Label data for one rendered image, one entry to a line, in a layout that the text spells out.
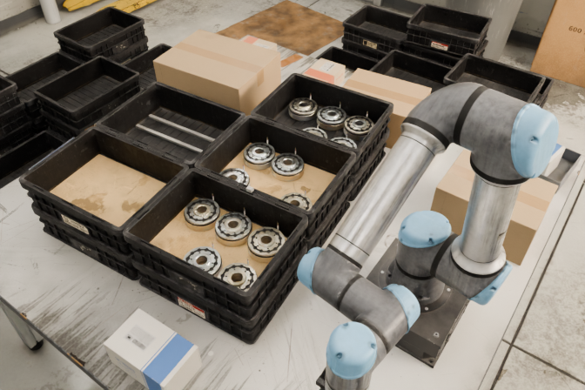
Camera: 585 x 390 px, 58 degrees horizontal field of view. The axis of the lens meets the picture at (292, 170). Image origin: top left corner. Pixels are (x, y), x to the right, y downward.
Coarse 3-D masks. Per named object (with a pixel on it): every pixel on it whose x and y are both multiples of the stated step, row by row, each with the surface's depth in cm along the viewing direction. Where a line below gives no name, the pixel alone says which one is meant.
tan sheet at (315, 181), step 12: (240, 156) 175; (228, 168) 171; (240, 168) 171; (312, 168) 171; (252, 180) 167; (264, 180) 167; (276, 180) 167; (300, 180) 167; (312, 180) 167; (324, 180) 167; (276, 192) 163; (288, 192) 163; (300, 192) 163; (312, 192) 163
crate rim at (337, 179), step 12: (264, 120) 173; (228, 132) 169; (288, 132) 169; (216, 144) 164; (324, 144) 164; (204, 156) 160; (204, 168) 156; (348, 168) 158; (228, 180) 152; (336, 180) 152; (264, 192) 149; (324, 192) 149; (288, 204) 146; (312, 216) 144
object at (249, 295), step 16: (208, 176) 155; (288, 208) 144; (304, 224) 140; (128, 240) 138; (144, 240) 136; (160, 256) 133; (192, 272) 130; (208, 272) 128; (224, 288) 126; (256, 288) 125
